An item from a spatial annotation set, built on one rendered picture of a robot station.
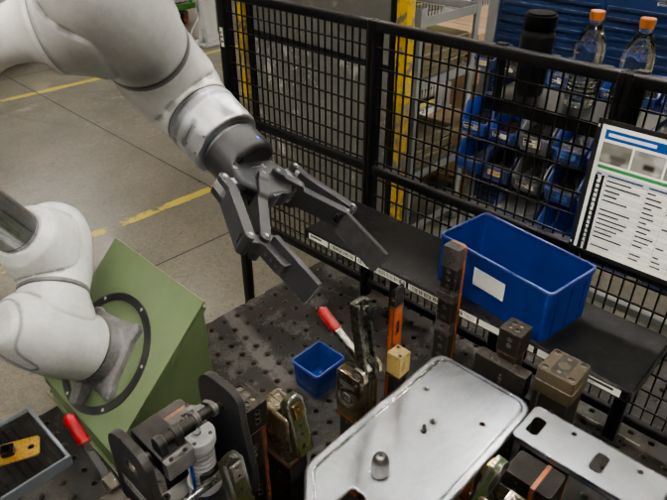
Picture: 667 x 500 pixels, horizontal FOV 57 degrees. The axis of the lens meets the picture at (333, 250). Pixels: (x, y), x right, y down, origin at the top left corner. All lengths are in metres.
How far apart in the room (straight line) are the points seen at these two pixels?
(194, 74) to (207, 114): 0.05
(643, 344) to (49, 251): 1.27
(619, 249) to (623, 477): 0.48
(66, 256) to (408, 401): 0.79
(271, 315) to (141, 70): 1.32
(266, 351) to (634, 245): 0.99
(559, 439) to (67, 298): 1.03
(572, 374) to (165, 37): 0.95
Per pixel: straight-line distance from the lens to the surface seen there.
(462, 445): 1.18
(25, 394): 2.93
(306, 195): 0.73
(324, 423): 1.60
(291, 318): 1.90
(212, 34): 7.81
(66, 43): 0.66
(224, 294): 3.21
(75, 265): 1.48
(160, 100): 0.74
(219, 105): 0.73
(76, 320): 1.43
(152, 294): 1.51
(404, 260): 1.57
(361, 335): 1.14
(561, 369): 1.28
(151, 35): 0.66
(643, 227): 1.41
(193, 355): 1.46
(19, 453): 1.04
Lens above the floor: 1.89
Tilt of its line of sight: 33 degrees down
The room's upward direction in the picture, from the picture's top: straight up
